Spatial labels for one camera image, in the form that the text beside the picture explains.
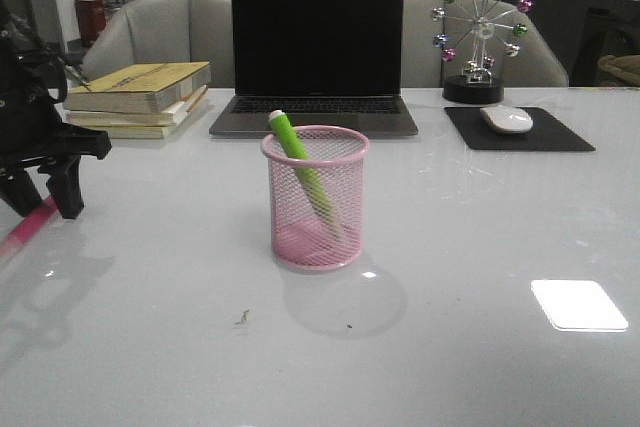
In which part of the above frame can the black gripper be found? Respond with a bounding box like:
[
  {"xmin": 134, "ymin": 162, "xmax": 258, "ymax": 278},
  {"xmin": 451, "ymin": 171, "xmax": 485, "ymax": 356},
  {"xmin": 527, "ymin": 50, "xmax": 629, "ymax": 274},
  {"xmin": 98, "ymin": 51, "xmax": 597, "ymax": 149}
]
[{"xmin": 1, "ymin": 5, "xmax": 111, "ymax": 219}]

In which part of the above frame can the pink marker pen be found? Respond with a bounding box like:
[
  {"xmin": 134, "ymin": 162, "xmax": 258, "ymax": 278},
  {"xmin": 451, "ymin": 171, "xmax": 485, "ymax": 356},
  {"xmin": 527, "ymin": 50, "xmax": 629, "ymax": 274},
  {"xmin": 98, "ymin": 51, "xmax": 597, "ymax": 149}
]
[{"xmin": 1, "ymin": 196, "xmax": 58, "ymax": 263}]

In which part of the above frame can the green marker pen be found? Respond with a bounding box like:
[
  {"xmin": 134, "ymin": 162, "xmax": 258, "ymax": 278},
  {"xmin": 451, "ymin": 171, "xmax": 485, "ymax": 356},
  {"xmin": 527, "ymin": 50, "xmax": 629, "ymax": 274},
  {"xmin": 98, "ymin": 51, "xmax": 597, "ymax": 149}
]
[{"xmin": 269, "ymin": 110, "xmax": 344, "ymax": 242}]

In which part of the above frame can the pink mesh pen holder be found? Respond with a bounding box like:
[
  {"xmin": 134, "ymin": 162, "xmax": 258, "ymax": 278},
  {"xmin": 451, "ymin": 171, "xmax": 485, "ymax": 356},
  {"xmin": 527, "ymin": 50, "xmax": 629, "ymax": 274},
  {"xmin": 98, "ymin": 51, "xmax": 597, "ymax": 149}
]
[{"xmin": 261, "ymin": 125, "xmax": 369, "ymax": 271}]

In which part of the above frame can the white middle book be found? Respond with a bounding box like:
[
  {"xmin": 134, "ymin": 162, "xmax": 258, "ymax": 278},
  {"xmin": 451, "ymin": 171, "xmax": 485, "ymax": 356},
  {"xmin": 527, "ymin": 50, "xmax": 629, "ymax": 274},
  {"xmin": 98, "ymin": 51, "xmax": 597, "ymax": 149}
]
[{"xmin": 66, "ymin": 86, "xmax": 207, "ymax": 127}]

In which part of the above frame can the yellow top book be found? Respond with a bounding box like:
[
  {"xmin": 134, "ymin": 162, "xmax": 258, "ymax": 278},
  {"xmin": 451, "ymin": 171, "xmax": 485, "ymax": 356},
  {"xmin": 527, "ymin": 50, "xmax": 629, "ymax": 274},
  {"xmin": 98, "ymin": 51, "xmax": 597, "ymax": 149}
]
[{"xmin": 63, "ymin": 61, "xmax": 211, "ymax": 113}]

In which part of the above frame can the yellow-edged bottom book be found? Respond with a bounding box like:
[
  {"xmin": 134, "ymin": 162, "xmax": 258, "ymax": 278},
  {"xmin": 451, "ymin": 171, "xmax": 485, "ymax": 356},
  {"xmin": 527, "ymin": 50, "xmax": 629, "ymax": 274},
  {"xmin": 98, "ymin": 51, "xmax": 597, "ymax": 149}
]
[{"xmin": 99, "ymin": 96, "xmax": 211, "ymax": 141}]

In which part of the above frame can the red trash bin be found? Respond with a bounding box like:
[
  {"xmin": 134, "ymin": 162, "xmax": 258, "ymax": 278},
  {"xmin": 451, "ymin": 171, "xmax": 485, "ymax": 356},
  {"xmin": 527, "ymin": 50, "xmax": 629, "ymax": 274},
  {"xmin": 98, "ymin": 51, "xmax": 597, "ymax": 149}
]
[{"xmin": 74, "ymin": 0, "xmax": 106, "ymax": 47}]

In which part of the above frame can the grey left armchair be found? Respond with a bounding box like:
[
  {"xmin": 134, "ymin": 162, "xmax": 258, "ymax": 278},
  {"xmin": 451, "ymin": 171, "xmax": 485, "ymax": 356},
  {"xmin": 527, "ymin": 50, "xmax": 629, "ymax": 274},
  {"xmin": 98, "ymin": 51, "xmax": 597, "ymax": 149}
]
[{"xmin": 82, "ymin": 0, "xmax": 235, "ymax": 88}]

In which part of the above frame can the grey armchair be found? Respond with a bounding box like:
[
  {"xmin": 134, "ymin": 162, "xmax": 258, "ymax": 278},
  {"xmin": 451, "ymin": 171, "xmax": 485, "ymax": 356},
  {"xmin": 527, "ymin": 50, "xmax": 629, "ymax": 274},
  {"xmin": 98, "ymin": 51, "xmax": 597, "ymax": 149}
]
[
  {"xmin": 401, "ymin": 0, "xmax": 569, "ymax": 88},
  {"xmin": 82, "ymin": 0, "xmax": 235, "ymax": 88}
]

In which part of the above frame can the grey open laptop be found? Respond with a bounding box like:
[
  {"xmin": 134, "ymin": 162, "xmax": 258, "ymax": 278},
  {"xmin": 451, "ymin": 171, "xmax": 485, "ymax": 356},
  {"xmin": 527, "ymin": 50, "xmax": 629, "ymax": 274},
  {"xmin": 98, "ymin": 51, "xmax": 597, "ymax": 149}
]
[{"xmin": 209, "ymin": 0, "xmax": 418, "ymax": 137}]

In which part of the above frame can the grey right armchair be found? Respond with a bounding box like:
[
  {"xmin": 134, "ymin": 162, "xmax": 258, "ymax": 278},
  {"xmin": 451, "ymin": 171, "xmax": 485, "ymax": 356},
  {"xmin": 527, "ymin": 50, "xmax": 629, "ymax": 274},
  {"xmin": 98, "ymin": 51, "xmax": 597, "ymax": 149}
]
[{"xmin": 401, "ymin": 0, "xmax": 569, "ymax": 88}]

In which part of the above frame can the colourful ferris wheel ornament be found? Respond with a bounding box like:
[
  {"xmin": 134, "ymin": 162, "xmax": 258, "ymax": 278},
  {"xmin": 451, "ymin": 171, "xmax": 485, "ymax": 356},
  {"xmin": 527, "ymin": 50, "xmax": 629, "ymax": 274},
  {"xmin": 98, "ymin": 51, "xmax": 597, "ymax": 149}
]
[{"xmin": 431, "ymin": 0, "xmax": 534, "ymax": 105}]

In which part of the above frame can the white computer mouse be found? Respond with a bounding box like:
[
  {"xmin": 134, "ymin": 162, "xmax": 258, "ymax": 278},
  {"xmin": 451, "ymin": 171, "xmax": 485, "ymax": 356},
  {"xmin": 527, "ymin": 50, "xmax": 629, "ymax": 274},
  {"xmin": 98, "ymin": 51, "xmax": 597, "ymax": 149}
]
[{"xmin": 480, "ymin": 105, "xmax": 533, "ymax": 134}]

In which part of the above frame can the black mouse pad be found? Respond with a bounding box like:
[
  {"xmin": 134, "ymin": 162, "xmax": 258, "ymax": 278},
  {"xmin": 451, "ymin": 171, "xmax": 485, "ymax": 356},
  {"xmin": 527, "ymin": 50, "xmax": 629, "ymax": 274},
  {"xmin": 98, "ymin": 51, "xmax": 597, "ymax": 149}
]
[{"xmin": 445, "ymin": 106, "xmax": 595, "ymax": 152}]

